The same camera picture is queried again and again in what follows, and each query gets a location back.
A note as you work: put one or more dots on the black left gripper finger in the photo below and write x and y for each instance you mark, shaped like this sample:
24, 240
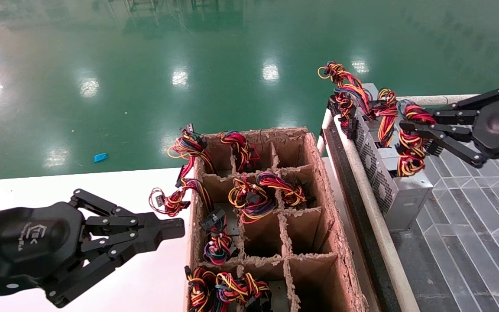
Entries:
163, 229
115, 251

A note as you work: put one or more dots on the brown cardboard divider box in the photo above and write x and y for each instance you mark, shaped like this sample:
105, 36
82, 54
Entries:
306, 277

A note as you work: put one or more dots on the small blue floor scrap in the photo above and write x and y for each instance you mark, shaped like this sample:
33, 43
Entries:
100, 157

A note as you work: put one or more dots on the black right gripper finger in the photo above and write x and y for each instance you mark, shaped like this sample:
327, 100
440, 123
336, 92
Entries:
455, 116
453, 138

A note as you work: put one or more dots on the clear acrylic compartment tray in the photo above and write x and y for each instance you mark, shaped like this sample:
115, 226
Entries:
470, 216

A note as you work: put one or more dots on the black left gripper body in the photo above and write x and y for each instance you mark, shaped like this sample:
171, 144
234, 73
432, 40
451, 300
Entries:
24, 247

